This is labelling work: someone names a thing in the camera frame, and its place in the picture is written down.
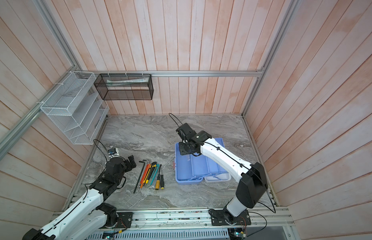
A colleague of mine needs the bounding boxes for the blue tool box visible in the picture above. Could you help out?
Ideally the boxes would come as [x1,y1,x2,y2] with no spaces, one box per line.
[174,143,228,185]

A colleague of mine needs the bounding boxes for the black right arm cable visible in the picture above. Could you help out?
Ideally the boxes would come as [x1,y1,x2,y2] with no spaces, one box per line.
[168,112,184,127]

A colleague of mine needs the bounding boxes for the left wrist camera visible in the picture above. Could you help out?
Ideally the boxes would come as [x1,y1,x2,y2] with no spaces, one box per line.
[107,148,119,157]

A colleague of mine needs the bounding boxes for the black wire mesh basket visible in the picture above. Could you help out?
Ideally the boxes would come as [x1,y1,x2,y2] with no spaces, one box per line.
[94,73,154,101]

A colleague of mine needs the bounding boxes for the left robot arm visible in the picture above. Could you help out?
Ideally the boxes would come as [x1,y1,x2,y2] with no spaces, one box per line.
[23,155,136,240]

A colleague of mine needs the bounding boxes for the red screwdriver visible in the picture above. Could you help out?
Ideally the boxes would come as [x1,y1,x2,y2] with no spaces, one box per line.
[139,163,150,192]

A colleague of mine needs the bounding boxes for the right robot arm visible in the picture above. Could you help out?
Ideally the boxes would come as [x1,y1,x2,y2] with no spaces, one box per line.
[176,128,269,222]

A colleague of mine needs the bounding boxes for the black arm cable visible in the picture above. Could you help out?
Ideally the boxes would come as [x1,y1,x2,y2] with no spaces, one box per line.
[92,138,110,164]
[168,112,184,127]

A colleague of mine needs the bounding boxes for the teal utility knife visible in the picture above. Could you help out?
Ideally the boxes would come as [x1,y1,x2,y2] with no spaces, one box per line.
[149,164,161,186]

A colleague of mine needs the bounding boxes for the orange screwdriver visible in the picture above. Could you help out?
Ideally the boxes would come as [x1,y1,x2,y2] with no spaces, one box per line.
[140,163,152,189]

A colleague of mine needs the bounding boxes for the aluminium frame rail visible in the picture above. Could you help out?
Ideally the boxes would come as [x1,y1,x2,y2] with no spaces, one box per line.
[0,1,302,162]

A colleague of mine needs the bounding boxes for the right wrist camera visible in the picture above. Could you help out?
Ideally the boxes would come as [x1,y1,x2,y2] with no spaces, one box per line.
[176,123,197,143]

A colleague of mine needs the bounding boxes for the yellow black utility knife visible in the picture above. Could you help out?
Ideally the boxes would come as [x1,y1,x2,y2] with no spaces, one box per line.
[144,162,157,185]

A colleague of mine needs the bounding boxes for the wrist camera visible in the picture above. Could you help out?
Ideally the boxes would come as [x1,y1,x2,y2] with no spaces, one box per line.
[176,123,197,143]
[107,148,119,157]

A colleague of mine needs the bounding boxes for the white wire mesh shelf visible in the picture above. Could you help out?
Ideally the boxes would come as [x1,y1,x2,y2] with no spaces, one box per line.
[41,72,109,145]

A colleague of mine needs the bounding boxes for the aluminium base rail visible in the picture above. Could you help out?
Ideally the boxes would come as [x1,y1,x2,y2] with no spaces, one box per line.
[50,206,295,240]

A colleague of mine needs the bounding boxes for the black hex key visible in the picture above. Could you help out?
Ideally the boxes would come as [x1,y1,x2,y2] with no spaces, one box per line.
[133,160,147,194]

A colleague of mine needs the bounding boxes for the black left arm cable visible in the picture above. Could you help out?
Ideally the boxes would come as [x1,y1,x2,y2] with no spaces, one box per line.
[92,138,110,164]

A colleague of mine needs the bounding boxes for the black handle screwdriver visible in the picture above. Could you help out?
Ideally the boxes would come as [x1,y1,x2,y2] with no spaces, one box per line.
[159,167,164,189]

